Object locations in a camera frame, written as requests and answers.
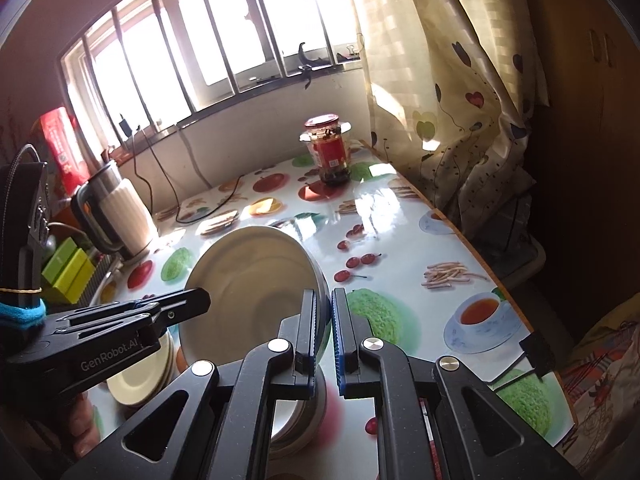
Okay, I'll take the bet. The white bowl with blue pattern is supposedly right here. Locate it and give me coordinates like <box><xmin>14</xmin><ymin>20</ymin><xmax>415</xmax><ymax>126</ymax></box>
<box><xmin>272</xmin><ymin>374</ymin><xmax>329</xmax><ymax>457</ymax></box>

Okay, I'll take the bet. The fruit printed table cover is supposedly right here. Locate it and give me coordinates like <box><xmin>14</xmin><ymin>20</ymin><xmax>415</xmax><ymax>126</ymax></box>
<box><xmin>87</xmin><ymin>142</ymin><xmax>576</xmax><ymax>480</ymax></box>

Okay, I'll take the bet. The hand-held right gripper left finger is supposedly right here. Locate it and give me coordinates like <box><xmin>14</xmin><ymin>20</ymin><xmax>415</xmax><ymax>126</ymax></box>
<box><xmin>60</xmin><ymin>288</ymin><xmax>319</xmax><ymax>480</ymax></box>

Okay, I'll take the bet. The heart print curtain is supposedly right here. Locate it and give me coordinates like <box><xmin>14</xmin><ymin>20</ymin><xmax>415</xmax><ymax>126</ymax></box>
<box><xmin>345</xmin><ymin>0</ymin><xmax>551</xmax><ymax>271</ymax></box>

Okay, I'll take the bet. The beige plate with fish print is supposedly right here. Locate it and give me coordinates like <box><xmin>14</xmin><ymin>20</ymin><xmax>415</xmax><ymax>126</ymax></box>
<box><xmin>106</xmin><ymin>332</ymin><xmax>173</xmax><ymax>407</ymax></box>

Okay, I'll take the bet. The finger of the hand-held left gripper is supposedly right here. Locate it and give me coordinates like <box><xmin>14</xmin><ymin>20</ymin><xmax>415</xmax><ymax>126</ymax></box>
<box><xmin>37</xmin><ymin>311</ymin><xmax>174</xmax><ymax>349</ymax></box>
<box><xmin>47</xmin><ymin>287</ymin><xmax>212</xmax><ymax>327</ymax></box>

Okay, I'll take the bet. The striped cardboard box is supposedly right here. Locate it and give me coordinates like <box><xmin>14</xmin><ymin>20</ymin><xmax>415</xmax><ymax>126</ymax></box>
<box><xmin>87</xmin><ymin>252</ymin><xmax>119</xmax><ymax>306</ymax></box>

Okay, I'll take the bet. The red snack packet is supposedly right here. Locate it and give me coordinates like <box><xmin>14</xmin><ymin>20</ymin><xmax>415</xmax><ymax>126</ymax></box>
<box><xmin>39</xmin><ymin>106</ymin><xmax>92</xmax><ymax>196</ymax></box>

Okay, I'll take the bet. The cream plate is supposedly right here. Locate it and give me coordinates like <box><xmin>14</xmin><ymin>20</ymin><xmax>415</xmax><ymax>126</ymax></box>
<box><xmin>162</xmin><ymin>332</ymin><xmax>177</xmax><ymax>377</ymax></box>

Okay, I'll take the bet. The white electric kettle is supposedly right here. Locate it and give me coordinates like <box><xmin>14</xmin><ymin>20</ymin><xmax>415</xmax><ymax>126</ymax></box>
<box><xmin>70</xmin><ymin>160</ymin><xmax>160</xmax><ymax>261</ymax></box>

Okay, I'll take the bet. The window with metal bars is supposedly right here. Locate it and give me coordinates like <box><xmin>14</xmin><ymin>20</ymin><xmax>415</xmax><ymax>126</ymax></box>
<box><xmin>60</xmin><ymin>0</ymin><xmax>371</xmax><ymax>161</ymax></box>

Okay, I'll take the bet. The red label glass jar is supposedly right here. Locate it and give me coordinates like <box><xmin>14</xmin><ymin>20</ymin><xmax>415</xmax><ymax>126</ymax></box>
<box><xmin>299</xmin><ymin>114</ymin><xmax>353</xmax><ymax>187</ymax></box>

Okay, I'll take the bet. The brown wooden wardrobe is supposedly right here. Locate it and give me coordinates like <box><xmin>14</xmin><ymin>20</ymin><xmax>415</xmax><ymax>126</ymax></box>
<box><xmin>520</xmin><ymin>0</ymin><xmax>640</xmax><ymax>351</ymax></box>

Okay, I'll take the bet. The white plate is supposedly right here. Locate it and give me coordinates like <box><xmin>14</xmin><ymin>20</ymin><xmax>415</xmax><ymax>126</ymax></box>
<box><xmin>178</xmin><ymin>225</ymin><xmax>332</xmax><ymax>378</ymax></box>

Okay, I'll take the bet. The blue cloth band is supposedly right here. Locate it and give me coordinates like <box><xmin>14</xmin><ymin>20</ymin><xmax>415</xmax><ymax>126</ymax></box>
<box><xmin>0</xmin><ymin>301</ymin><xmax>47</xmax><ymax>332</ymax></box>

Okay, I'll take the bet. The yellow-green box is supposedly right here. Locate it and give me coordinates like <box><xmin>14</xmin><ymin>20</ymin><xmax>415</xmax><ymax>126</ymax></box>
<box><xmin>52</xmin><ymin>249</ymin><xmax>97</xmax><ymax>306</ymax></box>

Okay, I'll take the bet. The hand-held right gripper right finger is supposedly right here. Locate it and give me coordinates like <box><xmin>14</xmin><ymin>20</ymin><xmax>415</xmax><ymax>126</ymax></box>
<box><xmin>331</xmin><ymin>287</ymin><xmax>583</xmax><ymax>480</ymax></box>

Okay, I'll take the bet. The printed blanket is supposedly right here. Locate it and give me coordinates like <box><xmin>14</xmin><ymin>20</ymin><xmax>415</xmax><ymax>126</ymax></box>
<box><xmin>560</xmin><ymin>305</ymin><xmax>640</xmax><ymax>480</ymax></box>

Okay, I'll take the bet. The black binder clip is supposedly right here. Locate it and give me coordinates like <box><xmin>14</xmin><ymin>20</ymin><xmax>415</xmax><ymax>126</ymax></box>
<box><xmin>520</xmin><ymin>332</ymin><xmax>557</xmax><ymax>377</ymax></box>

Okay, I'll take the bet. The person's left hand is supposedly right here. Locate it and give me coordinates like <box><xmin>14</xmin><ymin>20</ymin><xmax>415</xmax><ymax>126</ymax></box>
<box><xmin>67</xmin><ymin>394</ymin><xmax>104</xmax><ymax>459</ymax></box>

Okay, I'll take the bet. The black charger cable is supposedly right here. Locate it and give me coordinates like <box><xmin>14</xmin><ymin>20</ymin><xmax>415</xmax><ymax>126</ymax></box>
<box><xmin>130</xmin><ymin>127</ymin><xmax>183</xmax><ymax>223</ymax></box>

